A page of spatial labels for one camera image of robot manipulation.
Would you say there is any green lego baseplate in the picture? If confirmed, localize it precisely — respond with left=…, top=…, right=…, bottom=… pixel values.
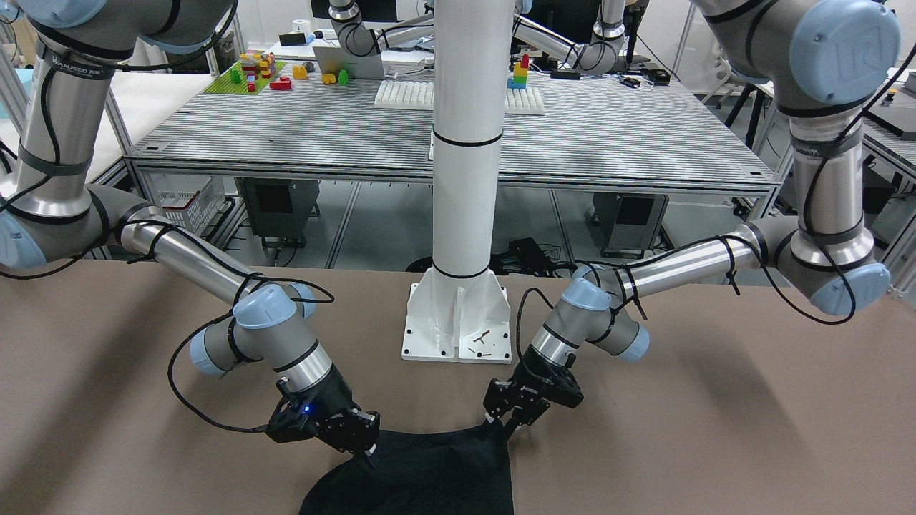
left=203, top=61, right=287, bottom=95

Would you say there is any coloured block tower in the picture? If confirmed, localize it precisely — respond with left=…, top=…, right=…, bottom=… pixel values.
left=507, top=54, right=530, bottom=90

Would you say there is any striped aluminium workbench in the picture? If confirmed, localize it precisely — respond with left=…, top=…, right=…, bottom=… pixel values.
left=130, top=74, right=781, bottom=218

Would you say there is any black t-shirt with logo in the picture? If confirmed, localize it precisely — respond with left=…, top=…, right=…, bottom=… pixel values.
left=300, top=423, right=514, bottom=514

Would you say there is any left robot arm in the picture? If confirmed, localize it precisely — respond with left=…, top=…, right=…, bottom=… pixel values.
left=483, top=1, right=902, bottom=436

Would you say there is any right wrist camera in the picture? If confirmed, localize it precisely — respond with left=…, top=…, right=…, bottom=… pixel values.
left=265, top=376, right=318, bottom=443

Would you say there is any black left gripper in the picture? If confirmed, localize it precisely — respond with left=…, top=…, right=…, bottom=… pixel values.
left=484, top=348, right=552, bottom=441

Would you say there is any white plastic basket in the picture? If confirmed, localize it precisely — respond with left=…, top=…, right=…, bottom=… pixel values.
left=150, top=174, right=225, bottom=235

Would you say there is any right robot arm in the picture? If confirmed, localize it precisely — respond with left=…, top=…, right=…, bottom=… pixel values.
left=2, top=1, right=380, bottom=461

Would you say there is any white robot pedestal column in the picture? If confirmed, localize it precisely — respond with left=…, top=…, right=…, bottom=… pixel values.
left=401, top=1, right=515, bottom=364

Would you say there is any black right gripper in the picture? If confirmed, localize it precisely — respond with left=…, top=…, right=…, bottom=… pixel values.
left=308, top=372, right=380, bottom=469

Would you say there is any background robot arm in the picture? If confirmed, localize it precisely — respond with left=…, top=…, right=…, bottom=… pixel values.
left=329, top=1, right=434, bottom=57

